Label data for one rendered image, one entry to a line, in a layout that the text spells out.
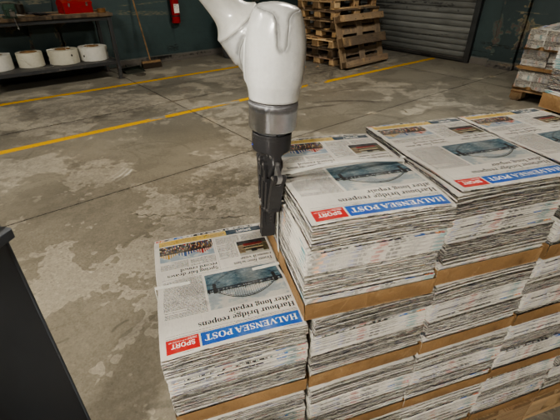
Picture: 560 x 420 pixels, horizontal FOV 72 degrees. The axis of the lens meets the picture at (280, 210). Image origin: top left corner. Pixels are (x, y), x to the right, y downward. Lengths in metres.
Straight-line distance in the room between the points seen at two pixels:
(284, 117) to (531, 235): 0.61
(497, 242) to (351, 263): 0.36
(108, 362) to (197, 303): 1.10
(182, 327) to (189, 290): 0.10
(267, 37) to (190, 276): 0.53
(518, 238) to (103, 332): 1.70
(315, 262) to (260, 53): 0.36
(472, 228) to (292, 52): 0.50
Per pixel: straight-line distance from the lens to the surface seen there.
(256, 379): 0.88
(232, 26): 0.80
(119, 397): 1.78
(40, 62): 6.64
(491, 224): 0.91
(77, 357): 1.98
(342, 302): 0.78
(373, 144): 0.97
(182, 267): 0.93
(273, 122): 0.69
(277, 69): 0.66
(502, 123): 1.21
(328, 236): 0.66
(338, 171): 0.82
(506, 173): 0.91
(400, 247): 0.76
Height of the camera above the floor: 1.42
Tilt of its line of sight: 32 degrees down
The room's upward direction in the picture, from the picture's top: straight up
